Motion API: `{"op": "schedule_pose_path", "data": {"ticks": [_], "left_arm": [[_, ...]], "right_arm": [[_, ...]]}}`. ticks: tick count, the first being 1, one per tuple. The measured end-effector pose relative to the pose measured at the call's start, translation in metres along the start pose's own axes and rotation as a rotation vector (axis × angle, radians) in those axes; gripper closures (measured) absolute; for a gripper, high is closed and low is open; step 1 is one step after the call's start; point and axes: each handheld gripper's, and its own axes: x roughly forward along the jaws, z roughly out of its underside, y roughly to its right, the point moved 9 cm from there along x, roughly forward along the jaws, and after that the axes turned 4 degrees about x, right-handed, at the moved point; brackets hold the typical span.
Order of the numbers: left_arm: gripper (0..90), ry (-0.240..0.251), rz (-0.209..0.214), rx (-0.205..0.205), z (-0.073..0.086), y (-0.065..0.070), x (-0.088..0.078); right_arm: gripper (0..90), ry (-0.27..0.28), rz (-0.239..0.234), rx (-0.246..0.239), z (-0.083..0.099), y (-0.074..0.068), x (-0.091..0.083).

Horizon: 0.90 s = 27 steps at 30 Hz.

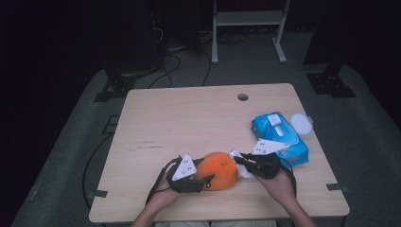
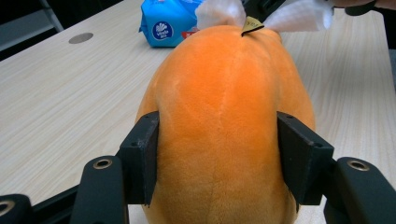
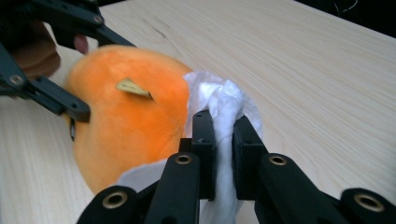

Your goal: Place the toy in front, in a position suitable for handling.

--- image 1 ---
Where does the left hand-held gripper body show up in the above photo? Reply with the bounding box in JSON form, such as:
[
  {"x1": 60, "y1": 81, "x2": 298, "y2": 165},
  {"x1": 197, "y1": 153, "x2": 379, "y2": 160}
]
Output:
[{"x1": 166, "y1": 153, "x2": 206, "y2": 194}]

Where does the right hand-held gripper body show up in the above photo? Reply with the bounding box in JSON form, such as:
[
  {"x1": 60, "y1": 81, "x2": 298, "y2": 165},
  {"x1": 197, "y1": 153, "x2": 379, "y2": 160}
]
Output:
[{"x1": 248, "y1": 138, "x2": 290, "y2": 180}]

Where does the white wet wipe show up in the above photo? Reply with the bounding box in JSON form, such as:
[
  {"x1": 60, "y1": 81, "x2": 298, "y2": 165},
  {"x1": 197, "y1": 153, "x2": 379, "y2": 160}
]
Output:
[{"x1": 229, "y1": 149, "x2": 255, "y2": 180}]

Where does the orange plush toy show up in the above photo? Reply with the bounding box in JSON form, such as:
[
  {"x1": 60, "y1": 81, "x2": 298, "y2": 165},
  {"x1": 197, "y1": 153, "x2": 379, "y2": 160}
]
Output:
[{"x1": 195, "y1": 151, "x2": 239, "y2": 191}]

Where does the blue wet wipes pack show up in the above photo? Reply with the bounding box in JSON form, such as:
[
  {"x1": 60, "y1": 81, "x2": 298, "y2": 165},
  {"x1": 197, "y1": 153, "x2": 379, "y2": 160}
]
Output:
[{"x1": 251, "y1": 112, "x2": 310, "y2": 167}]

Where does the person's right hand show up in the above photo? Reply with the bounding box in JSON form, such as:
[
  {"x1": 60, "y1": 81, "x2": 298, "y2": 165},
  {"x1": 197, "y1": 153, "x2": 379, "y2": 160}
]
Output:
[{"x1": 254, "y1": 169, "x2": 298, "y2": 206}]

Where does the person's left hand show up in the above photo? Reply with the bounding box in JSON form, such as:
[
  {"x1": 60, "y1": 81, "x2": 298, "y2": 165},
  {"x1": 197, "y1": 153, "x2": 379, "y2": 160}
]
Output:
[{"x1": 146, "y1": 180, "x2": 187, "y2": 211}]

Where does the white round lid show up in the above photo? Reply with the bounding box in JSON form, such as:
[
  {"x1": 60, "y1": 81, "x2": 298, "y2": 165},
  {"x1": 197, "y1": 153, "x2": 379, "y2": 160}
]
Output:
[{"x1": 289, "y1": 113, "x2": 314, "y2": 136}]

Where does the grey tape piece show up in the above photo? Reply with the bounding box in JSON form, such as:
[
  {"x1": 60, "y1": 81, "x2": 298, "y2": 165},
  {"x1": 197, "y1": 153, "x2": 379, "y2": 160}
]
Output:
[
  {"x1": 325, "y1": 183, "x2": 350, "y2": 194},
  {"x1": 85, "y1": 188, "x2": 109, "y2": 200}
]

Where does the black stand base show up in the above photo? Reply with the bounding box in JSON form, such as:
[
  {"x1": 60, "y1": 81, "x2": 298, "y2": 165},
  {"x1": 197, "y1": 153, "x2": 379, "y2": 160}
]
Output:
[
  {"x1": 93, "y1": 64, "x2": 159, "y2": 103},
  {"x1": 305, "y1": 62, "x2": 357, "y2": 99}
]

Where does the white metal stand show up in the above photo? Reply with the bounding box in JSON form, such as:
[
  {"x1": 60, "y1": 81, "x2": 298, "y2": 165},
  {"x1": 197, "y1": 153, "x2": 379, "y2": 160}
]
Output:
[{"x1": 211, "y1": 0, "x2": 291, "y2": 64}]

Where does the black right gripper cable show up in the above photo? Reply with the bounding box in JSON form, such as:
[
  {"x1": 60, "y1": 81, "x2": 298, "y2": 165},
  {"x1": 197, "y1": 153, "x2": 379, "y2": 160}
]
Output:
[{"x1": 278, "y1": 156, "x2": 298, "y2": 199}]

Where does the straight black floor cable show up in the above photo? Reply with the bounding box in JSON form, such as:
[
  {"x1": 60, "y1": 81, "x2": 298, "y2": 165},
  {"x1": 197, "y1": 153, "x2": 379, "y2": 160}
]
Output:
[{"x1": 200, "y1": 48, "x2": 213, "y2": 87}]

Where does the looped black floor cable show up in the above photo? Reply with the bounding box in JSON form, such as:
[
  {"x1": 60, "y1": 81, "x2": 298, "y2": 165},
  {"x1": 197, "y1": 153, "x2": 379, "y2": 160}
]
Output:
[{"x1": 148, "y1": 53, "x2": 183, "y2": 89}]

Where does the long black floor cable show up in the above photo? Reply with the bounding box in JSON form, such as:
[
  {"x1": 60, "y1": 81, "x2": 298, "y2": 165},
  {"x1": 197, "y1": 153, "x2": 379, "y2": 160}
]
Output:
[{"x1": 82, "y1": 132, "x2": 113, "y2": 211}]

